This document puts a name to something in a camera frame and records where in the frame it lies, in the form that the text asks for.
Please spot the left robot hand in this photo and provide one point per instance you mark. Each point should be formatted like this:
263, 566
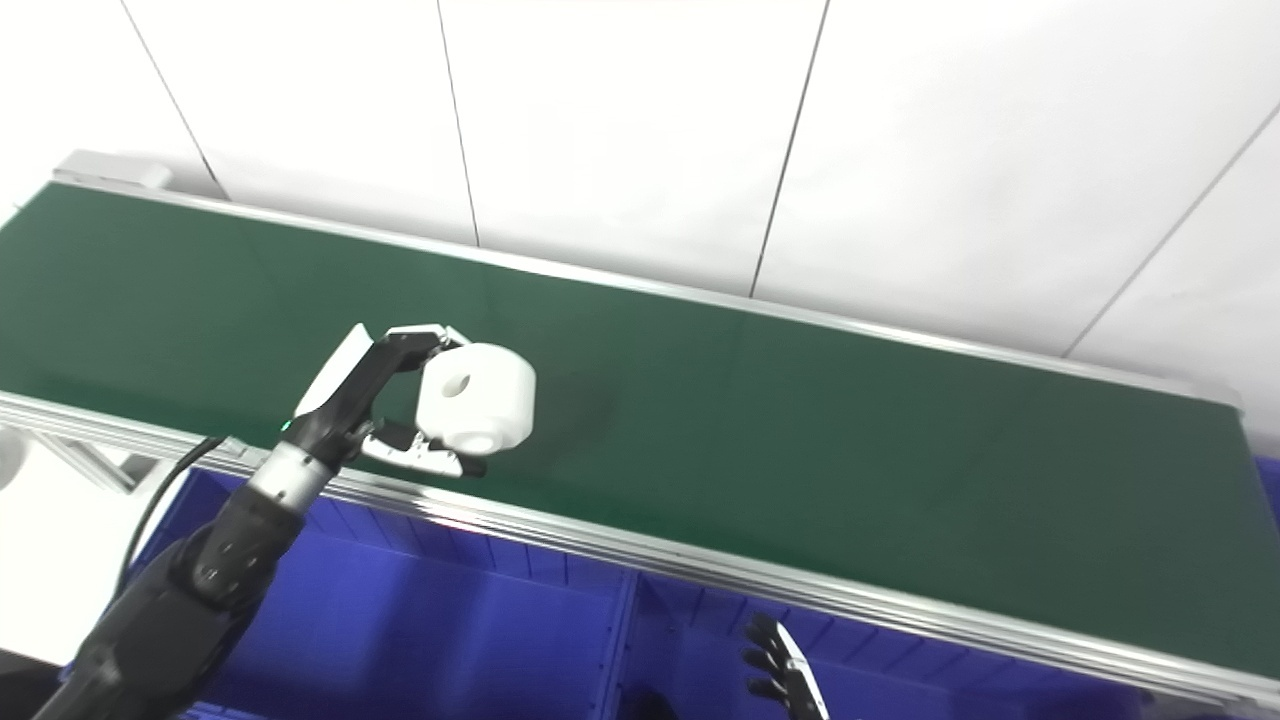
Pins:
375, 395

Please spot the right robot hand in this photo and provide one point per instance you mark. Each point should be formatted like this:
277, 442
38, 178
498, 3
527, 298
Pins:
783, 672

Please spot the white hexagonal part with hole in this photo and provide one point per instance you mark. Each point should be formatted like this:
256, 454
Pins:
477, 397

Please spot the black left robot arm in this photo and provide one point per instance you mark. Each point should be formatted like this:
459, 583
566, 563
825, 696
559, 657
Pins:
180, 600

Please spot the green conveyor belt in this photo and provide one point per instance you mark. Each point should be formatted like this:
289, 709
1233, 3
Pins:
640, 540
640, 420

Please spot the large blue plastic bin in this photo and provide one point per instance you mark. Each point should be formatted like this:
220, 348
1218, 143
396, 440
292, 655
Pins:
400, 620

